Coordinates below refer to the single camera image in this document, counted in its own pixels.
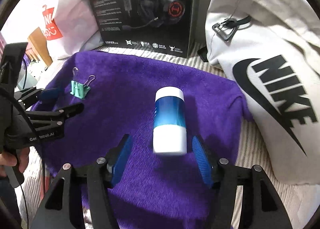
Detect blue white cylindrical bottle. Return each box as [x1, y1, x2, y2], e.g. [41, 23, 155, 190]
[152, 87, 187, 155]

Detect person's left hand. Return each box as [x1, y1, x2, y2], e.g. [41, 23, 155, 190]
[0, 148, 30, 178]

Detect wooden furniture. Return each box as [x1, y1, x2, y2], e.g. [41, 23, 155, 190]
[25, 28, 53, 68]

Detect teal binder clip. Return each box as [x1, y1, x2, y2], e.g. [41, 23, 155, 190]
[70, 67, 96, 100]

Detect purple towel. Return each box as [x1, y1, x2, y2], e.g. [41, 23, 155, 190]
[34, 51, 252, 228]

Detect white Miniso shopping bag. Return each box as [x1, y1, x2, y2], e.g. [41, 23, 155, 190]
[1, 0, 103, 61]

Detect grey Nike bag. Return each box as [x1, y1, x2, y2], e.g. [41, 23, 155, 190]
[205, 0, 319, 185]

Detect black headset box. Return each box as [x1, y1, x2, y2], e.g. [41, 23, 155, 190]
[89, 0, 197, 58]

